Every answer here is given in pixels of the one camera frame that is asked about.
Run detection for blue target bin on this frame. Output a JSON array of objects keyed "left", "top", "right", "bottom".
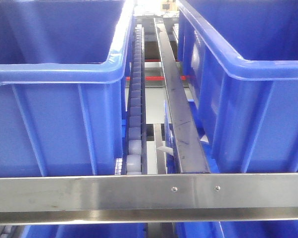
[{"left": 0, "top": 0, "right": 134, "bottom": 177}]

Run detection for blue bin right shelf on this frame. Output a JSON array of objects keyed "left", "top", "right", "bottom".
[{"left": 178, "top": 0, "right": 298, "bottom": 173}]

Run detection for white roller track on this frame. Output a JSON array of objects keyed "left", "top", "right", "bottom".
[{"left": 122, "top": 24, "right": 148, "bottom": 175}]

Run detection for steel front shelf beam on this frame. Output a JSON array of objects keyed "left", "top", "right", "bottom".
[{"left": 0, "top": 173, "right": 298, "bottom": 225}]

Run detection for steel divider rail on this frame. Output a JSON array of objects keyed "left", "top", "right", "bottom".
[{"left": 154, "top": 18, "right": 210, "bottom": 174}]

